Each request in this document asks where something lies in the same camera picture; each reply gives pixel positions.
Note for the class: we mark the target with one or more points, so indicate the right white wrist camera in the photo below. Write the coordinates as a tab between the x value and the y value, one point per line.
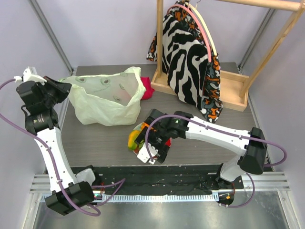
148	155

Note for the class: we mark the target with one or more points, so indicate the black white patterned garment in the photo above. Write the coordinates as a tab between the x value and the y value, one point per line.
185	62

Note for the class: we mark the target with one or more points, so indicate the fake orange pineapple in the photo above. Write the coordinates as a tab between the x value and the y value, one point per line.
144	125

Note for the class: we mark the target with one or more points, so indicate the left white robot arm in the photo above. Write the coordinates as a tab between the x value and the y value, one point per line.
69	191

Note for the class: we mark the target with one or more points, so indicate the red folded cloth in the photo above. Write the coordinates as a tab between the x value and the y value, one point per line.
149	90

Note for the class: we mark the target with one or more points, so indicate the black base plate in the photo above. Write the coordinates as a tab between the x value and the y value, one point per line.
157	180

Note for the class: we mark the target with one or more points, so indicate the fake orange green mango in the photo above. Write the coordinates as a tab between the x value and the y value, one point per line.
131	139

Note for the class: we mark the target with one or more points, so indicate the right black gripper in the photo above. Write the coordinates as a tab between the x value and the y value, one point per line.
149	132

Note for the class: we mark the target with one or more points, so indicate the translucent plastic bag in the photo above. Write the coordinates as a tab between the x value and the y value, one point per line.
107	99

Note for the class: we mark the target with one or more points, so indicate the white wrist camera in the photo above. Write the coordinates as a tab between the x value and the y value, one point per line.
29	74
148	155

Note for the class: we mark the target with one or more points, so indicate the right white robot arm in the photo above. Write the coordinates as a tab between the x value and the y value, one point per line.
248	146

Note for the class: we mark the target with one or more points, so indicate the fake red fruit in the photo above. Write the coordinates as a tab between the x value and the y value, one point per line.
168	142

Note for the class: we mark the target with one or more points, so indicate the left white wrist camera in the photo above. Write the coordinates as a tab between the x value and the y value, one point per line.
29	74

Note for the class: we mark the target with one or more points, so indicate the wooden clothes rack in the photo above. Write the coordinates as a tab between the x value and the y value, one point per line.
234	87

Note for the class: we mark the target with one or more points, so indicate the orange grey patterned garment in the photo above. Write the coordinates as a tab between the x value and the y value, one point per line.
212	105

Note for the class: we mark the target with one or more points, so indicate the cream hanger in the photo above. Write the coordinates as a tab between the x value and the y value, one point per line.
207	32

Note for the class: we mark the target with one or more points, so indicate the fake green custard apple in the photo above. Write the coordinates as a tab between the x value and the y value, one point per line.
141	144

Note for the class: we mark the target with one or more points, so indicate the red and teal plate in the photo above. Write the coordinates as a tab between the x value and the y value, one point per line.
137	149

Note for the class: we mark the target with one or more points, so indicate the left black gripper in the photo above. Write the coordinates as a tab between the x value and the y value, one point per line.
63	88

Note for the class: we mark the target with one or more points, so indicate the pink hanger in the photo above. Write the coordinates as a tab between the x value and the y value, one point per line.
198	25

